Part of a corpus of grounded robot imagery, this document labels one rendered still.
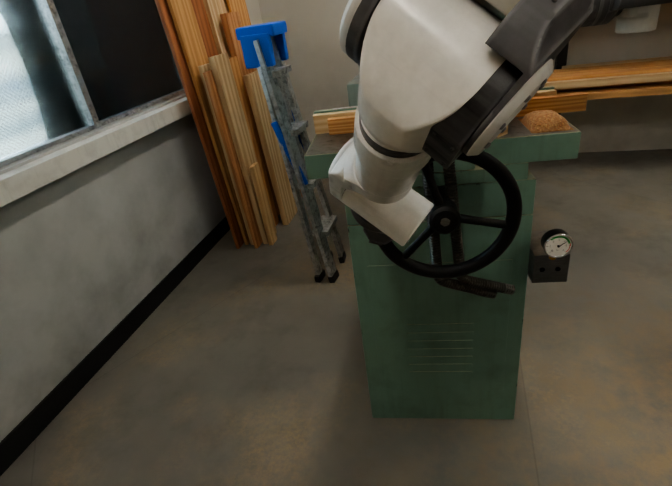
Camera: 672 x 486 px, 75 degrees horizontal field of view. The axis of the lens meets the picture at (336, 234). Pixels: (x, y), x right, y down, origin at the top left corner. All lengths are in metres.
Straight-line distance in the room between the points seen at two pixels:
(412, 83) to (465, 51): 0.04
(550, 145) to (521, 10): 0.78
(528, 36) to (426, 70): 0.06
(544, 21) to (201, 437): 1.54
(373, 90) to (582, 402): 1.46
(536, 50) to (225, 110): 2.15
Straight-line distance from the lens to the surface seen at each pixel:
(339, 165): 0.48
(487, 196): 1.07
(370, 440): 1.50
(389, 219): 0.52
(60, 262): 1.93
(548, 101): 1.20
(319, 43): 3.56
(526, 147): 1.05
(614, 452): 1.57
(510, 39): 0.29
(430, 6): 0.31
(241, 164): 2.43
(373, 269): 1.15
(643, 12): 1.03
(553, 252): 1.11
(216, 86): 2.37
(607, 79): 3.08
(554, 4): 0.30
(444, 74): 0.30
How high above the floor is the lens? 1.21
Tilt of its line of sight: 28 degrees down
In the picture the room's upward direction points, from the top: 8 degrees counter-clockwise
